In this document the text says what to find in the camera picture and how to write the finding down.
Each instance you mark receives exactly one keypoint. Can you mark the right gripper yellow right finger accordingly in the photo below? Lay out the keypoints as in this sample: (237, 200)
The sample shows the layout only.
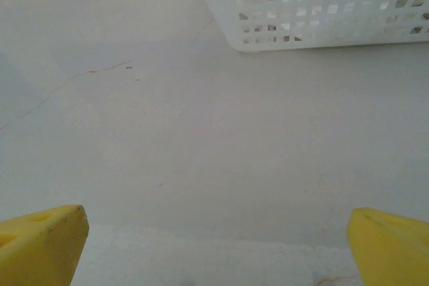
(392, 252)

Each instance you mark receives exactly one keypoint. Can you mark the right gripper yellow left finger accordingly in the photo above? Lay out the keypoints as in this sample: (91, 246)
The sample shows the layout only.
(37, 249)

